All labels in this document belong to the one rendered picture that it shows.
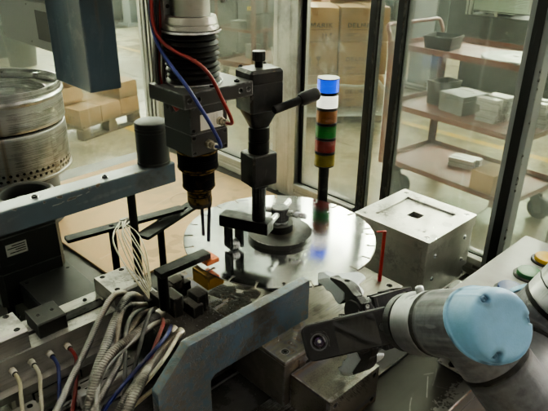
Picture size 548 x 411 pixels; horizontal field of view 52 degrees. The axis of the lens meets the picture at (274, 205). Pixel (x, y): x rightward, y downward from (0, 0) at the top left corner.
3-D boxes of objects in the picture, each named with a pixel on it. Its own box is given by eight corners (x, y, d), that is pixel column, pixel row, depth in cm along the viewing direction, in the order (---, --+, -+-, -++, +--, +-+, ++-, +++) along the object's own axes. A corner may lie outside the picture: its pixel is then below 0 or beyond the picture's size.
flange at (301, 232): (311, 252, 93) (311, 239, 92) (243, 249, 94) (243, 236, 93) (312, 221, 103) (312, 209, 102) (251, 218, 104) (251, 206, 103)
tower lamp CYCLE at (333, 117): (325, 117, 122) (325, 103, 121) (341, 121, 119) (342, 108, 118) (311, 121, 119) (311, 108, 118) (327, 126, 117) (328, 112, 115)
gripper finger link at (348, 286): (338, 292, 83) (371, 328, 76) (328, 295, 82) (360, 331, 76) (341, 266, 81) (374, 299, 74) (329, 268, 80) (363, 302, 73)
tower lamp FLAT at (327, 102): (326, 103, 121) (326, 89, 120) (342, 107, 118) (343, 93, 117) (311, 106, 118) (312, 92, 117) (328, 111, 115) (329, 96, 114)
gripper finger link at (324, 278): (346, 268, 89) (379, 302, 81) (312, 276, 86) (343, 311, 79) (347, 251, 87) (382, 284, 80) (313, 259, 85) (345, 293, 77)
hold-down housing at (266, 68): (265, 175, 90) (265, 45, 81) (282, 186, 86) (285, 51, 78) (235, 183, 87) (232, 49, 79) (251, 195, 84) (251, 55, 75)
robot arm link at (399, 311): (417, 365, 63) (398, 292, 63) (394, 362, 67) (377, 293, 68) (470, 347, 65) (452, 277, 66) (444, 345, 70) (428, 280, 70)
